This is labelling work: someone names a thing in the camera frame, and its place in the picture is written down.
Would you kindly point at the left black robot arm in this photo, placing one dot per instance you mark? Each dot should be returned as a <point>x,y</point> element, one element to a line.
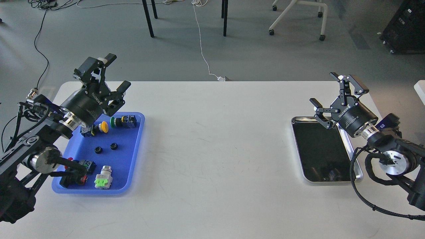
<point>31,156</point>

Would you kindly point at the blue green contact block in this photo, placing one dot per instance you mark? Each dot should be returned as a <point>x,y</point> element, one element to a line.
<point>89,165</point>

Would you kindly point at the yellow push button switch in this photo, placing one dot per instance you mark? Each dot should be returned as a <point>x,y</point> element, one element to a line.
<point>93,130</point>

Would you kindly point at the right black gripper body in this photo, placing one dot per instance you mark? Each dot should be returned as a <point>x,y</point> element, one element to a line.
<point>353,115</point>

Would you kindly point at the green push button switch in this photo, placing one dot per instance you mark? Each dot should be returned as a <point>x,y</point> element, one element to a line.
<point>126,121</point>

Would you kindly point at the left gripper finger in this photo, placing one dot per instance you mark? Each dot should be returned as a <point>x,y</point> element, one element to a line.
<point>96,66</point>
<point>120,91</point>

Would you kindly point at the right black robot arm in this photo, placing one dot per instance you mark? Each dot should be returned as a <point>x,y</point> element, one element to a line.
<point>391,160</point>

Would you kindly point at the blue plastic tray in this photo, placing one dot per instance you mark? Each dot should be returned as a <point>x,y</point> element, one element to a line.
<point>122,160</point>

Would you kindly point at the silver metal tray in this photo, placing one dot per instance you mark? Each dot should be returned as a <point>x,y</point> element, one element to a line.
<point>325,155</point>

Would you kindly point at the grey switch with green block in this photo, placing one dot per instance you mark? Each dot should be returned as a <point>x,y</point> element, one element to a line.
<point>104,179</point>

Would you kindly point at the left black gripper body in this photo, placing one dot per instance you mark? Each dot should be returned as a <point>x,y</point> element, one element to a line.
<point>91,101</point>

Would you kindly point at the red push button switch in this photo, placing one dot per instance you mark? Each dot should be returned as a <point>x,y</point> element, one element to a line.
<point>73,178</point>

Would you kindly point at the black equipment case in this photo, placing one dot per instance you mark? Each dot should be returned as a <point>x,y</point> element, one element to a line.
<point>405,33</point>

